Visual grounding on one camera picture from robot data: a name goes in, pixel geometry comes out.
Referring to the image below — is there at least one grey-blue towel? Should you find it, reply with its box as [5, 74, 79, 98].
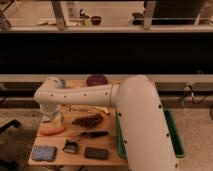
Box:
[41, 114, 53, 123]

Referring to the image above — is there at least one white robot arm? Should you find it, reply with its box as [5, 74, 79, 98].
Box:
[34, 75, 180, 171]

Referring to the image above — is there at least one purple bowl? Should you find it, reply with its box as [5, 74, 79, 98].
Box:
[86, 74, 108, 86]

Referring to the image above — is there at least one dark bowl in background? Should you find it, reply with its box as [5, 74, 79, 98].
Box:
[90, 16, 102, 25]

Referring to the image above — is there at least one orange carrot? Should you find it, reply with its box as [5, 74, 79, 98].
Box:
[39, 126, 65, 136]

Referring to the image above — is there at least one metal spoon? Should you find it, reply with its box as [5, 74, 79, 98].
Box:
[68, 106, 92, 113]

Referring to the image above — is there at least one bunch of dark grapes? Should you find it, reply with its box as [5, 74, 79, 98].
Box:
[72, 114, 103, 128]

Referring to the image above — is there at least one blue-grey cup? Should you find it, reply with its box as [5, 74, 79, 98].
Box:
[59, 79, 66, 88]

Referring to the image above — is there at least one wooden table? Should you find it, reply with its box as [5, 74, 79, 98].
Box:
[28, 77, 127, 167]

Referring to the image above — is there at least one blue sponge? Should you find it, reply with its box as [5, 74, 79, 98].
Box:
[31, 146, 57, 162]

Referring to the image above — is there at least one black rectangular block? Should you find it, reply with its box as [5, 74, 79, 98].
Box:
[84, 147, 109, 160]

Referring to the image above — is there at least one banana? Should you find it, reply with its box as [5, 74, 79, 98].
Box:
[94, 106, 110, 115]

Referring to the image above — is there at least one green plastic tray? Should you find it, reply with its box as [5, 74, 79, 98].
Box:
[115, 110, 185, 159]

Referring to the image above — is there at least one black-handled tool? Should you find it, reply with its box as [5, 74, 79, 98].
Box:
[79, 131, 109, 138]

